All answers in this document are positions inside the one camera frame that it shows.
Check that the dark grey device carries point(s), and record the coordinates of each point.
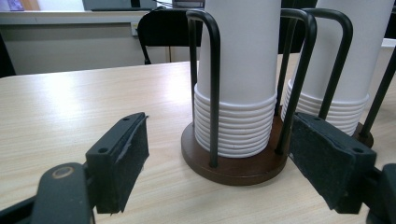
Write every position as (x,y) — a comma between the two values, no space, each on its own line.
(188,3)

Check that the dark object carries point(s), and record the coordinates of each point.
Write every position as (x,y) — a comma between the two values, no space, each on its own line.
(5,59)

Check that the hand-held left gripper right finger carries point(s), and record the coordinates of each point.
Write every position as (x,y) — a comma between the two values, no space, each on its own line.
(330,165)

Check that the orange-brown box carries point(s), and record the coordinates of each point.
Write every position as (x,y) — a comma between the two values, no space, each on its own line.
(31,4)

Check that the wall socket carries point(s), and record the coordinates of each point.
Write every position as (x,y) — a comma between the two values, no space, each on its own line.
(134,28)

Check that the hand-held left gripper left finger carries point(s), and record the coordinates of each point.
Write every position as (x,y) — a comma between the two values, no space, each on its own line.
(121,165)

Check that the stack of white paper cups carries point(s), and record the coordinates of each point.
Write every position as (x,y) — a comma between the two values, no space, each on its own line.
(246,46)
(364,46)

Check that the purple box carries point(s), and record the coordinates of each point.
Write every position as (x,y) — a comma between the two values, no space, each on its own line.
(15,4)

